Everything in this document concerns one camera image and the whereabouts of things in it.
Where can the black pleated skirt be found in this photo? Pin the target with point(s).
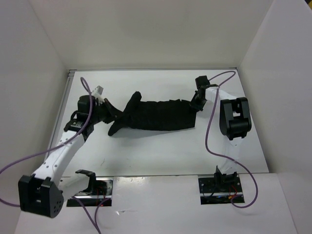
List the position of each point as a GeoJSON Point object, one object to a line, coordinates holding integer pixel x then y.
{"type": "Point", "coordinates": [171, 115]}

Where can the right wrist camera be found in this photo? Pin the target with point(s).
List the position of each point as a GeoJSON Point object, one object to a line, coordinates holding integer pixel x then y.
{"type": "Point", "coordinates": [202, 82]}

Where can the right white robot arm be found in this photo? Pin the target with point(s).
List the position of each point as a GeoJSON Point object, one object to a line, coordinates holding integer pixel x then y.
{"type": "Point", "coordinates": [234, 124]}

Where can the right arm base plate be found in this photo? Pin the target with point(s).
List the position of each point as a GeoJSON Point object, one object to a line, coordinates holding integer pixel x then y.
{"type": "Point", "coordinates": [210, 193]}

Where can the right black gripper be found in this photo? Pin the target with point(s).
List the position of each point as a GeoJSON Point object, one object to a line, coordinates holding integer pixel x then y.
{"type": "Point", "coordinates": [193, 104]}

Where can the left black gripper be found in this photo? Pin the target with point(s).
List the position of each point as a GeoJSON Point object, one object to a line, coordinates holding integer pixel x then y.
{"type": "Point", "coordinates": [113, 112]}

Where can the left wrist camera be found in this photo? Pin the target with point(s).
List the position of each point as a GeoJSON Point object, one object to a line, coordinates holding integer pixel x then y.
{"type": "Point", "coordinates": [84, 101]}

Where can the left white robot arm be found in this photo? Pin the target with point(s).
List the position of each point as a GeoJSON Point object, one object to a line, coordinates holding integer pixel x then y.
{"type": "Point", "coordinates": [44, 192]}

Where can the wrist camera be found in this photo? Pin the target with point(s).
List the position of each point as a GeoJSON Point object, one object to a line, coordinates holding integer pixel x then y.
{"type": "Point", "coordinates": [84, 101]}
{"type": "Point", "coordinates": [202, 82]}

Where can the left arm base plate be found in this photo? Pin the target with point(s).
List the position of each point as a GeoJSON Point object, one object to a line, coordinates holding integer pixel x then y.
{"type": "Point", "coordinates": [102, 192]}

